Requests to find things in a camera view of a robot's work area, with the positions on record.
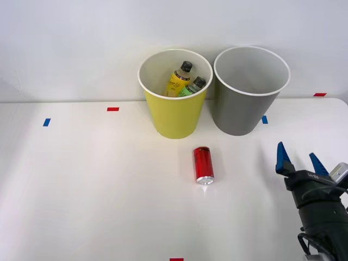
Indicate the red drink can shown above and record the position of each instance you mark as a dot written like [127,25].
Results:
[203,166]

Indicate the yellow-green plastic waste bin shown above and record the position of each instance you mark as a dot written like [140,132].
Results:
[174,117]

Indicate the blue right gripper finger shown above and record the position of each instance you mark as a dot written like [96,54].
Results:
[284,160]
[319,166]

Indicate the yellow bottle black cap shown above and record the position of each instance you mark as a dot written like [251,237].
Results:
[176,81]

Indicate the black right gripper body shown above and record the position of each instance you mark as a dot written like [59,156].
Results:
[310,187]

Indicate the grey plastic waste bin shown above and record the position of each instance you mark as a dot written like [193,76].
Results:
[239,114]

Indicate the green bottle black cap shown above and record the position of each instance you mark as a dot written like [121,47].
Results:
[191,88]

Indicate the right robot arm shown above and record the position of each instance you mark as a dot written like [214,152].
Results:
[320,225]

